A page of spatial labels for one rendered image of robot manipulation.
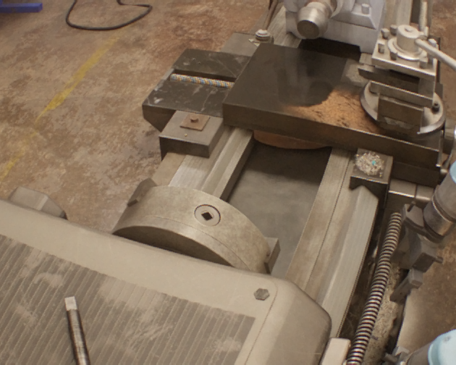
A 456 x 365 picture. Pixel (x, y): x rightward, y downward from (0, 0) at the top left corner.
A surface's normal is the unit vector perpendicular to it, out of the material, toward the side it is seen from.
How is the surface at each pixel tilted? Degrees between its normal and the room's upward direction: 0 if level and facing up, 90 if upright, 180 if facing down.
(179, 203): 2
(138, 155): 0
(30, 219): 0
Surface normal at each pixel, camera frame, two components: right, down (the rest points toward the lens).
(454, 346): 0.22, -0.55
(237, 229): 0.58, -0.43
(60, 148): -0.04, -0.73
